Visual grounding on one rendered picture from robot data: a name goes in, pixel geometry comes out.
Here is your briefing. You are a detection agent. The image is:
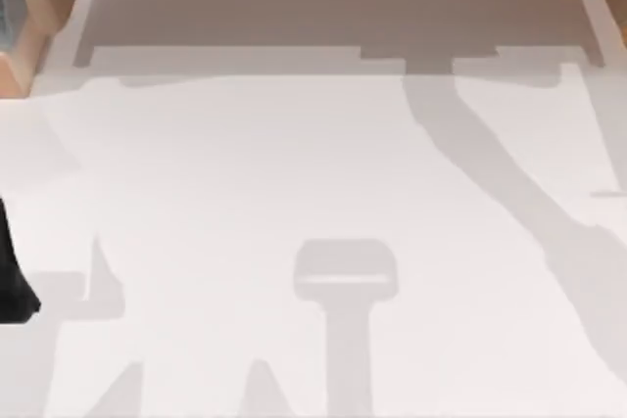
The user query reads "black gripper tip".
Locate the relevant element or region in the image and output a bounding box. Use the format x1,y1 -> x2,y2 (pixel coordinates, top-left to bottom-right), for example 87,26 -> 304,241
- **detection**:
0,197 -> 42,326

